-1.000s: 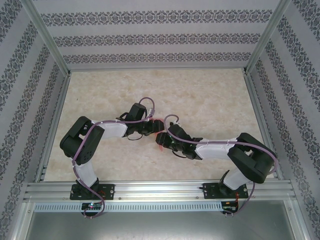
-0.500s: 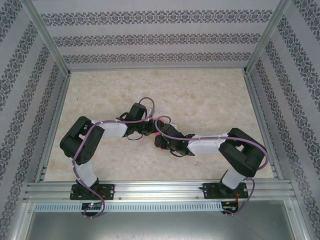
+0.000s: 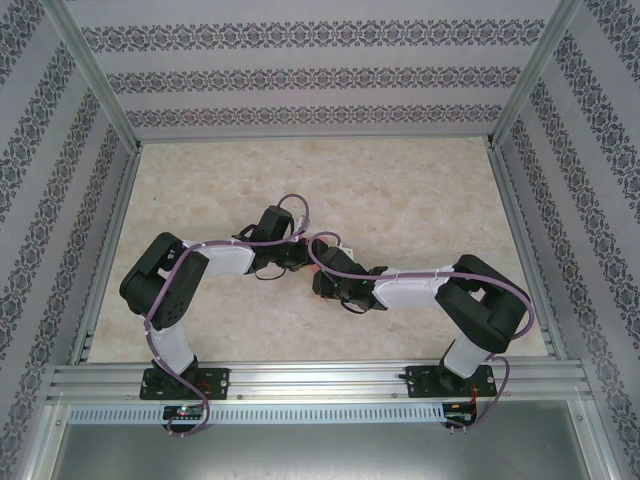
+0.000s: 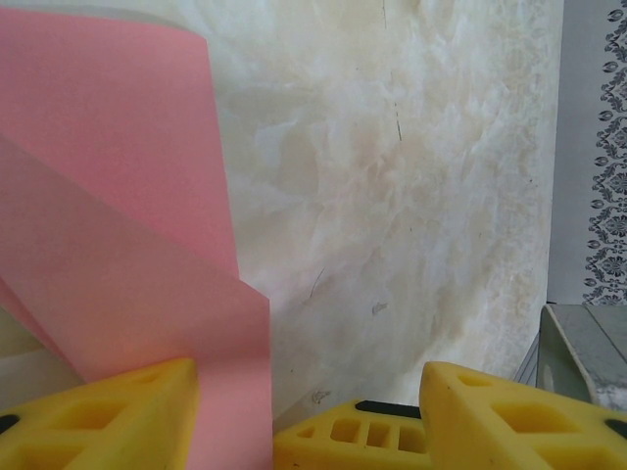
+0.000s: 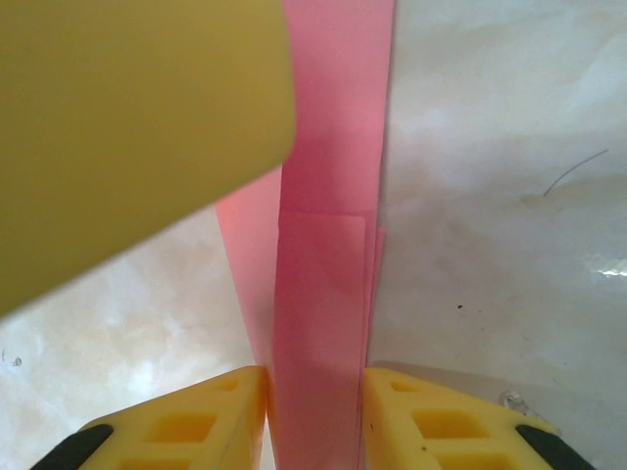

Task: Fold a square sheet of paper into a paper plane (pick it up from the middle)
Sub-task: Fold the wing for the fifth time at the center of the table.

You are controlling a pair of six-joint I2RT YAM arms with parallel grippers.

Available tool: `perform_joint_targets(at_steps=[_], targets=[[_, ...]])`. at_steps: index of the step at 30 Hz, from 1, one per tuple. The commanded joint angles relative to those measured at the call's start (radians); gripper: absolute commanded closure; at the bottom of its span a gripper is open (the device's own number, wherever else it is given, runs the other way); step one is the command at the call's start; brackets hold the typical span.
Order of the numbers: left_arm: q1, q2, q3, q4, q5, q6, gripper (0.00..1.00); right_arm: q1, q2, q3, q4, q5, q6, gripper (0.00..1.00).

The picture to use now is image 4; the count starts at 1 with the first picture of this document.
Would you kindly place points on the pink paper sheet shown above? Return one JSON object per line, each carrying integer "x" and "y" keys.
{"x": 122, "y": 171}

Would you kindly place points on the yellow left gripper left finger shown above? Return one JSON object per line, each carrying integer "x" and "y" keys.
{"x": 98, "y": 426}

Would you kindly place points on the aluminium side rail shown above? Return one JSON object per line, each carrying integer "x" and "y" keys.
{"x": 568, "y": 343}

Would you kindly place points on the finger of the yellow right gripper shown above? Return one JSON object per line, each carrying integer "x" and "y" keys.
{"x": 343, "y": 440}

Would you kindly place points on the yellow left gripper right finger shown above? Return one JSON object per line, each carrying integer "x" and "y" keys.
{"x": 514, "y": 426}

